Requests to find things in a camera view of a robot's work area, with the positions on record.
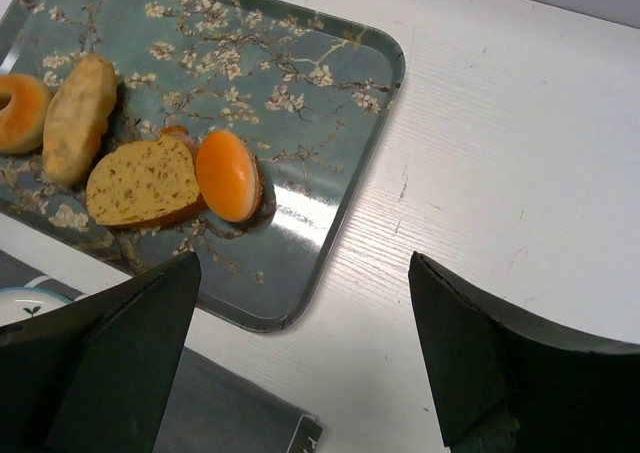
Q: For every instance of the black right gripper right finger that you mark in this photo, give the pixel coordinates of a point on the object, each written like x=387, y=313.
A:
x=504, y=379

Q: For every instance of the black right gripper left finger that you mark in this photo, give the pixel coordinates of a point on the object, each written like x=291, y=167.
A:
x=95, y=375

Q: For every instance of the orange ring donut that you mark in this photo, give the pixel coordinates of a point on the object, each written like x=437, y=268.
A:
x=24, y=103

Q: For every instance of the speckled bread slice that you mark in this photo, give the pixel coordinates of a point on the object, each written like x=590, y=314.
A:
x=146, y=183

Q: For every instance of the long yellow bread roll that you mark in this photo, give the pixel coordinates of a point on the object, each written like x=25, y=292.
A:
x=77, y=119

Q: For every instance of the white strawberry plate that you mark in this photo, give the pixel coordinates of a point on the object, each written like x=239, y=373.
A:
x=22, y=303

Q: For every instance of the grey striped placemat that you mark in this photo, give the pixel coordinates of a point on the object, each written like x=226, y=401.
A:
x=209, y=409

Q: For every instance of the round orange bun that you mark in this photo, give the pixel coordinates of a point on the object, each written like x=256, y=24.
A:
x=228, y=176

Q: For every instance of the floral blue serving tray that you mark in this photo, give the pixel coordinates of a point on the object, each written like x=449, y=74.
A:
x=307, y=92

